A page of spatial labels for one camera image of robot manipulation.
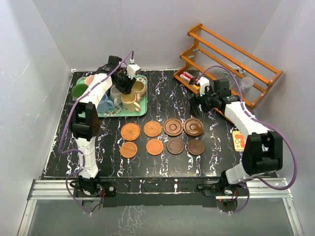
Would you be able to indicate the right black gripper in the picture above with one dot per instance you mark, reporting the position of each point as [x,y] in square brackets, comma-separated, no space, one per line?
[194,103]

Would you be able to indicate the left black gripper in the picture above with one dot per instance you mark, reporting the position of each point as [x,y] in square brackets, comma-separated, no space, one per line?
[126,89]

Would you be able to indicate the cream yellow mug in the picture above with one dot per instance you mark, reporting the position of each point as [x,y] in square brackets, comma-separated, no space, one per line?
[131,102]

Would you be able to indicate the ringed wooden coaster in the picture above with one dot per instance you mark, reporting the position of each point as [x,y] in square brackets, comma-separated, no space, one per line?
[193,127]
[173,127]

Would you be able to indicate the light blue mug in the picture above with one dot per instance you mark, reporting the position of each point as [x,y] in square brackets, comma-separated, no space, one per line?
[105,104]

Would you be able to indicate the dark walnut coaster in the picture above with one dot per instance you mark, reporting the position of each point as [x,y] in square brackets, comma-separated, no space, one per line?
[195,147]
[175,146]

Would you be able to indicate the woven rattan coaster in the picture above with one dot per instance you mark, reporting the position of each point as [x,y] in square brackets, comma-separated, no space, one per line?
[152,129]
[130,131]

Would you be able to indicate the light orange wooden coaster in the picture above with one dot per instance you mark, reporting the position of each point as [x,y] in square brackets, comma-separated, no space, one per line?
[154,147]

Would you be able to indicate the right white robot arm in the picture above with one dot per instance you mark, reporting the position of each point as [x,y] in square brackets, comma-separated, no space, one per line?
[263,151]

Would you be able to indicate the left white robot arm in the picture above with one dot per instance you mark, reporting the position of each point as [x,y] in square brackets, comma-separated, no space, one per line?
[84,121]

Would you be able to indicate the clear plastic cup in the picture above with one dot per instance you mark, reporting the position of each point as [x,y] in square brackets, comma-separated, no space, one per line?
[246,84]

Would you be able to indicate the maroon tall mug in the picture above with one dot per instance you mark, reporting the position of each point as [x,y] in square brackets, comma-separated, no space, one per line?
[122,71]

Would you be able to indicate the silver white mug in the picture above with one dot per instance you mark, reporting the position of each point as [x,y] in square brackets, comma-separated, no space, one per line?
[115,96]

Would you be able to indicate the gold brown mug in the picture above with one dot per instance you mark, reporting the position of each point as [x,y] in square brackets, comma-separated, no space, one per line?
[138,91]

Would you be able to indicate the red white small box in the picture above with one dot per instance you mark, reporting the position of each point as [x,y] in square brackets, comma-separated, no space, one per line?
[186,76]

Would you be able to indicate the green plastic tray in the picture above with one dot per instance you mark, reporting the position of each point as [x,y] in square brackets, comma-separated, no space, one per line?
[120,111]

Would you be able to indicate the pink mug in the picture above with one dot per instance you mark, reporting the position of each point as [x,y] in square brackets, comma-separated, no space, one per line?
[89,80]

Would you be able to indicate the green inside mug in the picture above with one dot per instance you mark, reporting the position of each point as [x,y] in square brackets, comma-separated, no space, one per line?
[78,90]

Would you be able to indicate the orange wooden shelf rack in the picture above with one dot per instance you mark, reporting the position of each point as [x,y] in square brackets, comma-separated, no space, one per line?
[218,58]

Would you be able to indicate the orange patterned card box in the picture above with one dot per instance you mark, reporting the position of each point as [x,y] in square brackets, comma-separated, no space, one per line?
[238,141]

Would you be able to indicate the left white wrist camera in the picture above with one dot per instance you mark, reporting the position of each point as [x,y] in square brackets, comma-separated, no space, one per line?
[132,69]

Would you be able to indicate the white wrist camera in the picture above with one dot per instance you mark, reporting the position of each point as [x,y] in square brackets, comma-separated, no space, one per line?
[132,69]
[202,82]

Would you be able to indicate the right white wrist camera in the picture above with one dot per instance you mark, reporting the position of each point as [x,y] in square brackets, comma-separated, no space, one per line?
[202,82]

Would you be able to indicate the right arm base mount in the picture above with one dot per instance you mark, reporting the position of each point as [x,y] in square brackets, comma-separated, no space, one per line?
[220,187]

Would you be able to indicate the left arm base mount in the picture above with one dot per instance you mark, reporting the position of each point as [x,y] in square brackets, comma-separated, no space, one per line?
[95,188]

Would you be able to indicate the aluminium frame rail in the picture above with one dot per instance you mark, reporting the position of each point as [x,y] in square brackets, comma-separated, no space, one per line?
[159,192]

